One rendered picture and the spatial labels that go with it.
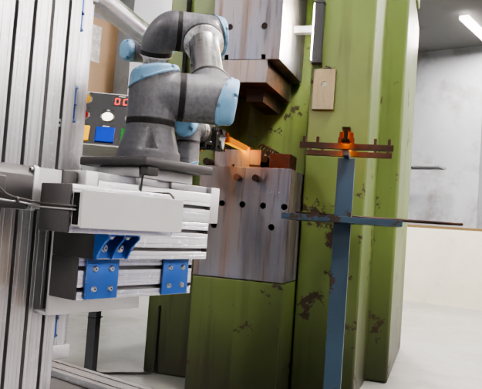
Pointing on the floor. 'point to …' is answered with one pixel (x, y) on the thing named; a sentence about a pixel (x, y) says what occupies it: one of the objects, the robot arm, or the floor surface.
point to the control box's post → (92, 341)
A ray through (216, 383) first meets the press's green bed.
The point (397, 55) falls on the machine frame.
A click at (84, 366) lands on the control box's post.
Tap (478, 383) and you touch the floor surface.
